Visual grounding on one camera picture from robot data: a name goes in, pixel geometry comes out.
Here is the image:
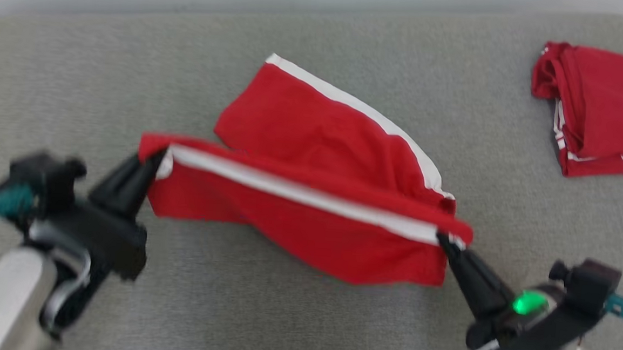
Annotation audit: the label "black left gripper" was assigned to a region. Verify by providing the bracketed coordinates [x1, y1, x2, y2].
[35, 144, 166, 284]

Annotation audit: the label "red T-shirt with white sleeves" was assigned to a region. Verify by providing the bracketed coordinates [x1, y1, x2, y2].
[526, 40, 623, 181]

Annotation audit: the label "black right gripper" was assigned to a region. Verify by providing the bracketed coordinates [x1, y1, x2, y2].
[431, 233, 605, 350]

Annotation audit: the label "red shorts with white stripe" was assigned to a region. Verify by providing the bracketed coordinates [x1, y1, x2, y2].
[132, 46, 484, 292]

